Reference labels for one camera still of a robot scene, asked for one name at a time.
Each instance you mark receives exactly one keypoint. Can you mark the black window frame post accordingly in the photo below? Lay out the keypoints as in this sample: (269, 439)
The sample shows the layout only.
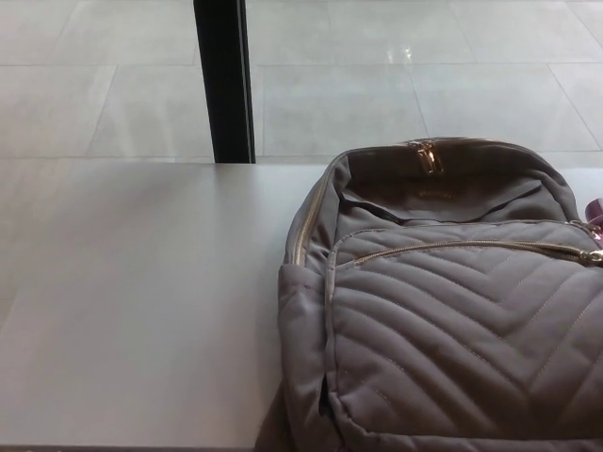
(223, 85)

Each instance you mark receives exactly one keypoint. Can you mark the grey quilted backpack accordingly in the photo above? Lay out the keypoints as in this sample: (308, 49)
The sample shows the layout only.
(443, 320)

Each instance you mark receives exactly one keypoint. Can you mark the pink transparent bottle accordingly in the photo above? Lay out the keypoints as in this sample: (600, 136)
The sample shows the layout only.
(595, 208)

